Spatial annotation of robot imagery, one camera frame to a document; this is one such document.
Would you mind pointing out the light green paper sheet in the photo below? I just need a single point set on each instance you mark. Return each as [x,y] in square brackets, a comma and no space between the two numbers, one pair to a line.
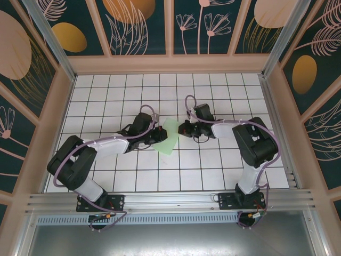
[170,145]

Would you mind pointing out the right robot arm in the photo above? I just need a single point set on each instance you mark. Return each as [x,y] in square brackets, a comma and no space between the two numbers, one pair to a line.
[255,144]

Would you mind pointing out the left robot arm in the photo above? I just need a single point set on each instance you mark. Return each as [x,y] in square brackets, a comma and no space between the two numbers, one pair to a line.
[72,162]

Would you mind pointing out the grey metal sheet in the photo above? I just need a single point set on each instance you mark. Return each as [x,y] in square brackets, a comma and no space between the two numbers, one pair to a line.
[170,240]

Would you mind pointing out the small connector board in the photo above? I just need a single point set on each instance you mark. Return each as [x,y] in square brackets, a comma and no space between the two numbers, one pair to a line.
[257,215]
[102,216]

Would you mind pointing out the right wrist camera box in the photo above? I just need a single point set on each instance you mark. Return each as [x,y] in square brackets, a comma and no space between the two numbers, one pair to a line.
[190,114]

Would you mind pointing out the aluminium side rail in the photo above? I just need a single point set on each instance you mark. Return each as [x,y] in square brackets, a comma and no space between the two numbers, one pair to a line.
[270,106]

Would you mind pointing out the aluminium mounting rail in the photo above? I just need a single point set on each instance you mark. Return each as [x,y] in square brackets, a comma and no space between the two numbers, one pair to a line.
[170,200]

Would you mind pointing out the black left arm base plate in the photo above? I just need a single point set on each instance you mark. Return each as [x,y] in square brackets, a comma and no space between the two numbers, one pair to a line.
[117,201]

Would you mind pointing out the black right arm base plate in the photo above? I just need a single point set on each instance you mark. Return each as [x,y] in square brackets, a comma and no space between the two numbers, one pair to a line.
[226,201]

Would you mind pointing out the aluminium corner post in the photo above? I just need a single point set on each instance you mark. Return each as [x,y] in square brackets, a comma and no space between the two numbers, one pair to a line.
[53,45]
[287,34]

